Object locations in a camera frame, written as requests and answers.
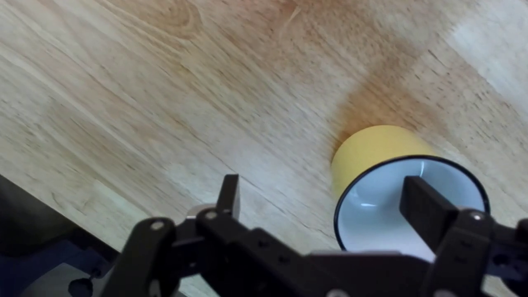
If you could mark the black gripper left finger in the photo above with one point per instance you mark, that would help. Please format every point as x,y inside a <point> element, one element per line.
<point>166,254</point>

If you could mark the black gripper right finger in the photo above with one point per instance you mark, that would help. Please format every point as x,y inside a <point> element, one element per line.
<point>456,232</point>

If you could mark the yellow enamel mug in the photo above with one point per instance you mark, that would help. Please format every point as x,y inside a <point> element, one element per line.
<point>380,151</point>

